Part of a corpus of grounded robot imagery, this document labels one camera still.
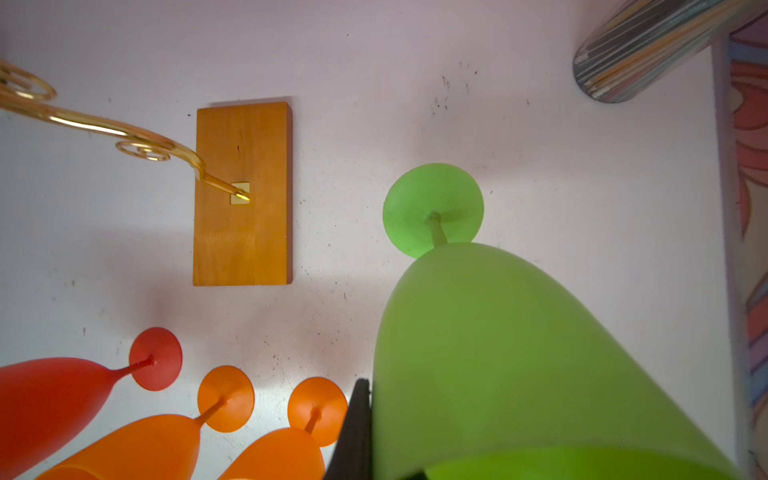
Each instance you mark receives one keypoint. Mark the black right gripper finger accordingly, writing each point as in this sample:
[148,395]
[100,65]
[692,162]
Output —
[352,457]

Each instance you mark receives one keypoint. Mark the orange wine glass front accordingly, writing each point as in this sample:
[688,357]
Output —
[316,411]

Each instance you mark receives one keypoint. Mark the orange wine glass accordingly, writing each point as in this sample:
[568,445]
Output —
[316,411]
[165,446]

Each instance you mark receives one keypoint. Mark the green wine glass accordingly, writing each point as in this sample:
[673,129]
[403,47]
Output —
[485,367]

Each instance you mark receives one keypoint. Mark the red wine glass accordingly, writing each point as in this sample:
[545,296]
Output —
[47,402]

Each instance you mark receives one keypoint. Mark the gold rack on wooden base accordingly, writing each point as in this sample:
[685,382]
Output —
[243,163]

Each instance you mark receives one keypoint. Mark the clear cup of pencils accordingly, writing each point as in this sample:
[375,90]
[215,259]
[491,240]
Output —
[643,40]

